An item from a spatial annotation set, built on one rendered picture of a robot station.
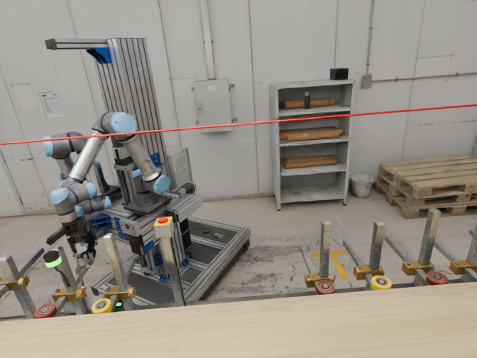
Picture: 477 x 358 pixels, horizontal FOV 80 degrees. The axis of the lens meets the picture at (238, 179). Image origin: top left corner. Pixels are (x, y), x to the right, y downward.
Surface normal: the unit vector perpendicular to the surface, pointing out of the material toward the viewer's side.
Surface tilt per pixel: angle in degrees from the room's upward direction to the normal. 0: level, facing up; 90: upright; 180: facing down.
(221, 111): 90
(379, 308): 0
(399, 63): 90
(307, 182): 90
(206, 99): 90
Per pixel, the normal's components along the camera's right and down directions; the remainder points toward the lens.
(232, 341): -0.07, -0.92
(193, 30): 0.03, 0.39
